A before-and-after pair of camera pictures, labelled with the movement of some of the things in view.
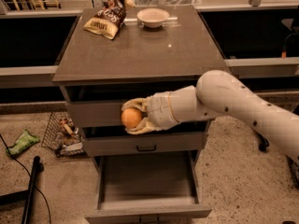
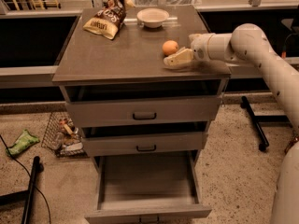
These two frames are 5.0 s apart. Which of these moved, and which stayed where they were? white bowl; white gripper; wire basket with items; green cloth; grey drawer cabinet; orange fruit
Moved: orange fruit; white gripper
Stayed: grey drawer cabinet; green cloth; white bowl; wire basket with items
